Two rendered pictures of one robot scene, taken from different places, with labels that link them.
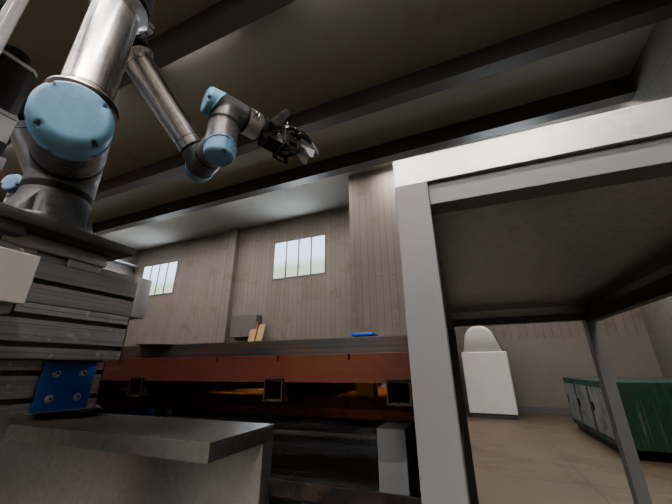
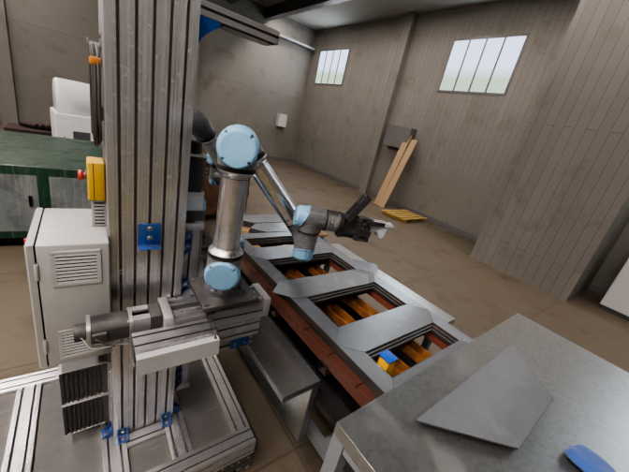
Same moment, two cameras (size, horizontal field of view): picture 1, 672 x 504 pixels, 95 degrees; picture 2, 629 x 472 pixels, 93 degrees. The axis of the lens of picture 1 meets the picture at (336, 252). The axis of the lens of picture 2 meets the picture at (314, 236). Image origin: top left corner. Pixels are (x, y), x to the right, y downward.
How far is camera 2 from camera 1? 0.99 m
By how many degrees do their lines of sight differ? 49
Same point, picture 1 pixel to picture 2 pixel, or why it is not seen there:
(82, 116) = (225, 279)
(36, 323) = (226, 331)
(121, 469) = not seen: hidden behind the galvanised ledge
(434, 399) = not seen: outside the picture
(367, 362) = (362, 398)
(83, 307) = (241, 320)
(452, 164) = (353, 453)
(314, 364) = (341, 375)
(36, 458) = not seen: hidden behind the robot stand
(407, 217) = (331, 449)
